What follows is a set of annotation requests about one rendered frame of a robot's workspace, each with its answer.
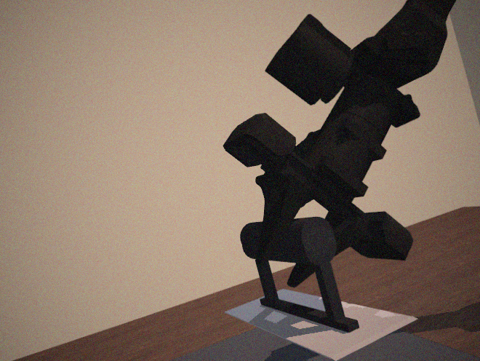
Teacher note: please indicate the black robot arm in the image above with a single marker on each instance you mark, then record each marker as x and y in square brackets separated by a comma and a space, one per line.
[313, 63]

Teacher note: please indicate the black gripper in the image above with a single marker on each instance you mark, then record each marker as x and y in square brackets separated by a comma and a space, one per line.
[331, 173]

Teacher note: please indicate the grey flat mat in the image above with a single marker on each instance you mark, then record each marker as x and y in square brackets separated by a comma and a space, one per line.
[260, 345]

